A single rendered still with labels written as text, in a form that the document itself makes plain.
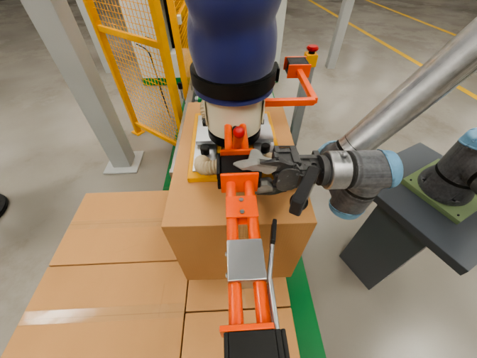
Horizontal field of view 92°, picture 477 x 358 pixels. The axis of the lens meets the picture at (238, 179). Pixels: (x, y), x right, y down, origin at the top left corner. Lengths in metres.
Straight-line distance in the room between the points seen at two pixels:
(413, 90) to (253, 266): 0.53
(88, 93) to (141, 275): 1.36
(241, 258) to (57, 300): 0.93
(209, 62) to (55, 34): 1.43
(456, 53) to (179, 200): 0.70
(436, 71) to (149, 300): 1.10
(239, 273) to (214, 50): 0.44
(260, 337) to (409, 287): 1.60
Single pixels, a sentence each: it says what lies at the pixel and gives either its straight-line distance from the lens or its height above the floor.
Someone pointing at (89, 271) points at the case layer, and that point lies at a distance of 1.20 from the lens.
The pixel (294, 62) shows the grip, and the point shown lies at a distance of 1.00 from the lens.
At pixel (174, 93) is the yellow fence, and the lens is 1.89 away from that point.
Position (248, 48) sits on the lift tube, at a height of 1.34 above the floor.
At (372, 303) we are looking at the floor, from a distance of 1.75.
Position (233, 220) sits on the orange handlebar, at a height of 1.14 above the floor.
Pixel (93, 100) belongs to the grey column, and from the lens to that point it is 2.02.
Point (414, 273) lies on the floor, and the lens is 1.97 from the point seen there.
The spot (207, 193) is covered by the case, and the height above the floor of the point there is 1.00.
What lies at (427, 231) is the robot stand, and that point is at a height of 0.75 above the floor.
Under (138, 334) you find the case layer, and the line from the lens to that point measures 1.03.
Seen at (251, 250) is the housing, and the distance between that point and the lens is 0.40.
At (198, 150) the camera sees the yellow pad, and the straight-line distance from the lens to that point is 0.75.
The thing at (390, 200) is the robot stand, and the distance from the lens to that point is 1.14.
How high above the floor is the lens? 1.51
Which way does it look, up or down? 47 degrees down
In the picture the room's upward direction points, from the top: straight up
